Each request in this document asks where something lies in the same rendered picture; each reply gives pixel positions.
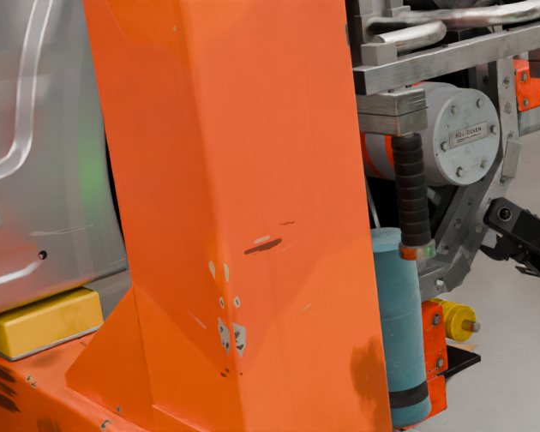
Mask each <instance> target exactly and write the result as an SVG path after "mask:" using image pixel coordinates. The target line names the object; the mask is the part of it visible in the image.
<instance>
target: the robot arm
mask: <svg viewBox="0 0 540 432"><path fill-rule="evenodd" d="M483 222H484V224H486V225H487V226H489V228H490V229H491V230H493V231H487V232H486V235H485V237H484V239H483V241H482V243H481V245H480V247H479V249H480V250H482V252H484V254H486V256H488V257H489V258H491V259H493V260H495V261H503V260H505V261H508V260H509V258H511V259H513V260H515V261H516V262H518V264H523V265H525V266H526V267H527V268H526V267H519V266H515V268H517V269H518V270H519V271H520V272H521V273H522V274H527V275H530V276H535V277H538V278H540V218H539V217H538V216H537V215H536V214H534V215H533V214H532V213H531V212H530V211H529V210H528V209H523V208H522V207H519V206H518V205H516V204H514V203H512V202H511V201H509V200H508V199H506V198H504V197H499V198H496V199H493V200H492V201H491V202H490V204H489V207H488V209H487V211H486V213H485V214H484V216H483ZM496 232H497V233H499V234H501V235H503V236H502V237H500V236H499V235H498V234H497V233H496ZM526 270H527V271H531V272H535V273H536V274H534V273H528V272H526Z"/></svg>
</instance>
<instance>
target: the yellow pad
mask: <svg viewBox="0 0 540 432"><path fill-rule="evenodd" d="M103 323H104V320H103V316H102V311H101V306H100V301H99V294H98V292H96V291H93V290H90V289H88V288H86V287H83V286H80V287H77V288H74V289H72V290H69V291H65V292H62V293H59V294H56V295H54V296H51V297H47V298H44V299H41V300H38V301H37V302H34V303H30V304H27V305H24V306H21V307H19V308H16V309H12V310H9V311H6V312H3V313H1V314H0V357H3V358H5V359H6V360H8V361H10V362H14V361H17V360H19V359H22V358H24V357H28V356H31V355H33V354H35V353H38V352H41V351H44V350H47V349H49V348H52V347H54V346H57V345H60V344H63V343H65V342H68V341H70V340H72V339H77V338H80V337H81V336H84V335H87V334H89V333H93V332H95V331H98V330H99V329H100V327H101V326H102V325H103Z"/></svg>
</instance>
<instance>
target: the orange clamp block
mask: <svg viewBox="0 0 540 432"><path fill-rule="evenodd" d="M513 68H514V80H515V92H516V105H517V114H518V113H520V112H523V111H528V110H531V109H534V108H537V107H539V106H540V79H539V78H531V77H530V70H529V62H527V60H517V59H514V60H513Z"/></svg>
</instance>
